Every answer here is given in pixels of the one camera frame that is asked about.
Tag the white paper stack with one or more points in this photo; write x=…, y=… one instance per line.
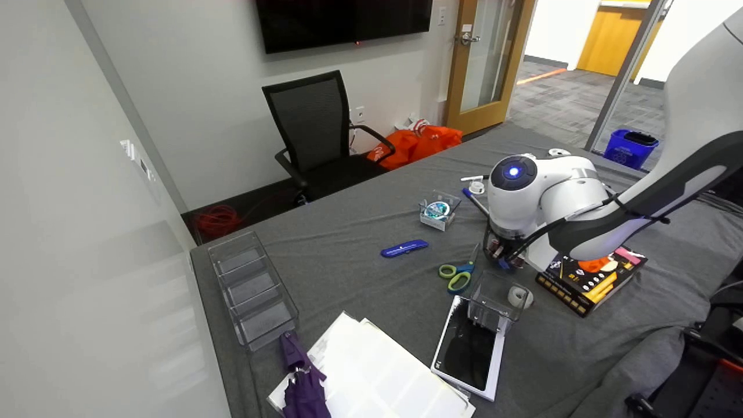
x=368, y=375

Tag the white ribbon spool far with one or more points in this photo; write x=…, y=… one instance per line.
x=558, y=152

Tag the green blue scissors left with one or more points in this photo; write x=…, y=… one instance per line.
x=457, y=275

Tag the purple cloth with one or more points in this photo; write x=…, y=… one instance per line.
x=305, y=392

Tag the wall television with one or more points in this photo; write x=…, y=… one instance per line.
x=305, y=23

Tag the clear three-compartment tray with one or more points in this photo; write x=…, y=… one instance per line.
x=253, y=292

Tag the blue bin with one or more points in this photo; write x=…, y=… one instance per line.
x=630, y=146

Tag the orange bag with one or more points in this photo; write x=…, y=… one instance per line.
x=413, y=145

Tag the wooden glass door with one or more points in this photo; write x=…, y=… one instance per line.
x=487, y=47

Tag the clear box with teal tape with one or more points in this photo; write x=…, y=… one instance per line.
x=436, y=209

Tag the blue marker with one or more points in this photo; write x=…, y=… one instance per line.
x=476, y=203

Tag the black office chair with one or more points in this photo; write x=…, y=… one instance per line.
x=313, y=124

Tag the black white marker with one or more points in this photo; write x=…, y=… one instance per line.
x=469, y=180

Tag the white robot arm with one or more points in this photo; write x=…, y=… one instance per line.
x=560, y=207

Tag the blue flat pen case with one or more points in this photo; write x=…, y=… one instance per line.
x=404, y=247

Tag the small white round lid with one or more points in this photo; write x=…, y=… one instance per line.
x=476, y=188

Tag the grey table cloth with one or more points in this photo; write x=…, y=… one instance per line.
x=556, y=363

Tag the black orange product box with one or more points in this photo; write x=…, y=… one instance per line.
x=587, y=284

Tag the clear plastic case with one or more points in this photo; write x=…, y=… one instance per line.
x=487, y=313

